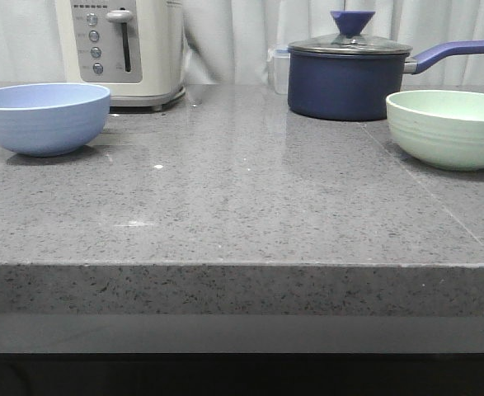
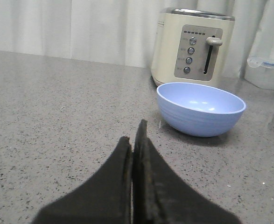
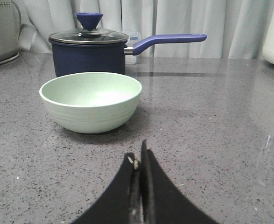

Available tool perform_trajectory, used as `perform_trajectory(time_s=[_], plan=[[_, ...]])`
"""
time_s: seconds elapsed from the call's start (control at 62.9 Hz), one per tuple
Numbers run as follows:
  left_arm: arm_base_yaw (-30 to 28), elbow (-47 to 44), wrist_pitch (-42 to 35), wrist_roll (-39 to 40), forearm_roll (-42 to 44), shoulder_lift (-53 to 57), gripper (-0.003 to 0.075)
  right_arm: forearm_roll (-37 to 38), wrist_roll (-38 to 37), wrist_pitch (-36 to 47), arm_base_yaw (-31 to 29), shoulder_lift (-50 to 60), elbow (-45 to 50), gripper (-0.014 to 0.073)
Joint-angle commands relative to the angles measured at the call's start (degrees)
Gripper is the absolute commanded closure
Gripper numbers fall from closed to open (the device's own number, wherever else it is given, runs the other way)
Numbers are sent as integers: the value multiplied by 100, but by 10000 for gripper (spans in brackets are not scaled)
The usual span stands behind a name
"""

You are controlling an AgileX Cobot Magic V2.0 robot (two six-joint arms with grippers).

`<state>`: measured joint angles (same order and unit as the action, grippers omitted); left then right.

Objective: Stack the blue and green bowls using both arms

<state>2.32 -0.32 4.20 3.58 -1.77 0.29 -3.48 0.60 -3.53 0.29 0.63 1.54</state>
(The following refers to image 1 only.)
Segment glass pot lid blue knob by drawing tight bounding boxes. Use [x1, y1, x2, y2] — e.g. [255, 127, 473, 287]
[288, 11, 411, 55]

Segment green bowl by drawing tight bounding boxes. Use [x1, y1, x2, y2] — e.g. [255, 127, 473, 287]
[386, 90, 484, 171]

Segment cream toaster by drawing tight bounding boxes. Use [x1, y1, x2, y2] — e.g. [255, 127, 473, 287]
[55, 0, 185, 109]

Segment dark blue saucepan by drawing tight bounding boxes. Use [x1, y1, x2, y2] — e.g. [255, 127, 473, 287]
[287, 40, 484, 122]

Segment white curtain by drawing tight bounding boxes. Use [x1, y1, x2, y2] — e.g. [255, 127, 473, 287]
[0, 1, 484, 84]

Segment blue bowl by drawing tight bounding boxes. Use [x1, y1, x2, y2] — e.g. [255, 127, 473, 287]
[0, 82, 110, 157]

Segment clear plastic food container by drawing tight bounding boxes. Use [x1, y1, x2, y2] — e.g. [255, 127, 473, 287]
[267, 45, 290, 95]

